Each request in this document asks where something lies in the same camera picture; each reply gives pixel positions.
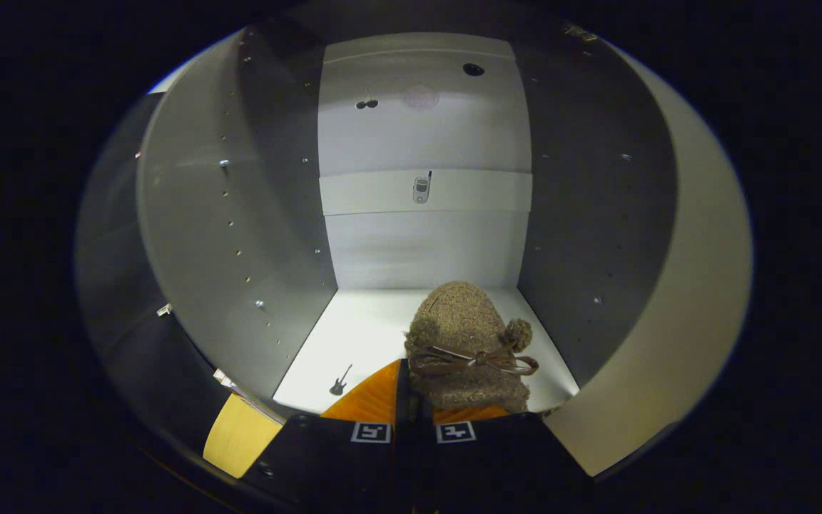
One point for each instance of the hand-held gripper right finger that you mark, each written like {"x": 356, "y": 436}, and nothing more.
{"x": 496, "y": 457}

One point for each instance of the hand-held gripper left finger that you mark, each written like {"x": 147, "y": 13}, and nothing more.
{"x": 404, "y": 414}

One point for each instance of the brown fuzzy shoe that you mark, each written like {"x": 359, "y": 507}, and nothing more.
{"x": 461, "y": 314}

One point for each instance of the dark framed shoe cabinet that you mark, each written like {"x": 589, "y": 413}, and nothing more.
{"x": 240, "y": 250}

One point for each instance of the silver clip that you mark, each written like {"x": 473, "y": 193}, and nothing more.
{"x": 164, "y": 310}

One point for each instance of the black backdrop cloth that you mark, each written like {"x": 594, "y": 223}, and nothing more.
{"x": 118, "y": 285}

